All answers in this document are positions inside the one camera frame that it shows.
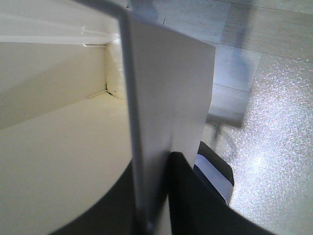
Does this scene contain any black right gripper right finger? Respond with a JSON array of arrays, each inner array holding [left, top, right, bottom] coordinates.
[[169, 142, 271, 235]]

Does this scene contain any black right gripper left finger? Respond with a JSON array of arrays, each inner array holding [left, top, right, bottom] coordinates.
[[48, 161, 169, 235]]

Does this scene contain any white plastic trash bin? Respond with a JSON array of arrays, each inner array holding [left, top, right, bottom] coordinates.
[[0, 0, 215, 235]]

